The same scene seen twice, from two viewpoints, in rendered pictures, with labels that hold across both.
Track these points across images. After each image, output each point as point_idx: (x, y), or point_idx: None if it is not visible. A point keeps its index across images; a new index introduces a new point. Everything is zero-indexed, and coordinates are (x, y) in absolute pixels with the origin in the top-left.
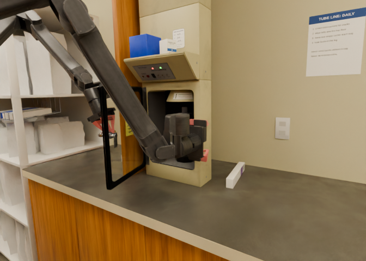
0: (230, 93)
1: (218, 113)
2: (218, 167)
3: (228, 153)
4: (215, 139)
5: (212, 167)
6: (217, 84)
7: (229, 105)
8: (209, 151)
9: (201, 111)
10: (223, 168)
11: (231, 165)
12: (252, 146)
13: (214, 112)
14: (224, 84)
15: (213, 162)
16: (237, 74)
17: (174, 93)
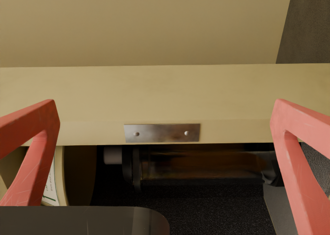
0: (95, 11)
1: (151, 41)
2: (310, 39)
3: (262, 12)
4: (220, 49)
5: (309, 56)
6: (74, 47)
7: (127, 13)
8: (261, 72)
9: (82, 114)
10: (316, 22)
11: None
12: None
13: (149, 53)
14: (72, 26)
15: (287, 53)
16: None
17: (44, 202)
